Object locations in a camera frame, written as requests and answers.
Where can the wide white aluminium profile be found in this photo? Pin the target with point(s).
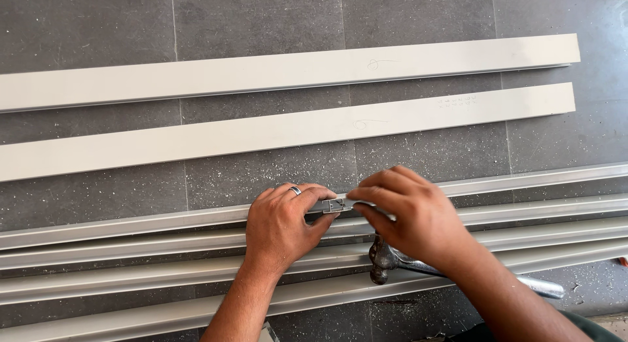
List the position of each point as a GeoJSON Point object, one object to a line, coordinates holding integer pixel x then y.
{"type": "Point", "coordinates": [245, 73]}
{"type": "Point", "coordinates": [245, 133]}

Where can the small metal corner bracket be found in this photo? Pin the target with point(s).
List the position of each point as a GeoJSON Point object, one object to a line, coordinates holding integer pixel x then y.
{"type": "Point", "coordinates": [336, 205]}

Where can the narrow aluminium profile rail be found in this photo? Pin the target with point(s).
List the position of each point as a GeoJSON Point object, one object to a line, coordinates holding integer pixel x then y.
{"type": "Point", "coordinates": [122, 247]}
{"type": "Point", "coordinates": [122, 322]}
{"type": "Point", "coordinates": [122, 282]}
{"type": "Point", "coordinates": [147, 225]}

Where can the orange tool tip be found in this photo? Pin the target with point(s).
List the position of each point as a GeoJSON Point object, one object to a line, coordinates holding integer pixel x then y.
{"type": "Point", "coordinates": [623, 261]}

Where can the person's left hand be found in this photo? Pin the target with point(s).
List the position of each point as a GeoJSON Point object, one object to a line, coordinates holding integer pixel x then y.
{"type": "Point", "coordinates": [274, 231]}

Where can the person's right hand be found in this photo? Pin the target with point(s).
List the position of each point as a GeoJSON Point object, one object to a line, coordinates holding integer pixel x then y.
{"type": "Point", "coordinates": [422, 219]}

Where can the small metal offcut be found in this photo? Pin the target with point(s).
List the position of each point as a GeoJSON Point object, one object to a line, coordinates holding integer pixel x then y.
{"type": "Point", "coordinates": [269, 333]}

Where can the steel hammer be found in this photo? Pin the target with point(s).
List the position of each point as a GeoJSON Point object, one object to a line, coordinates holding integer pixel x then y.
{"type": "Point", "coordinates": [386, 261]}

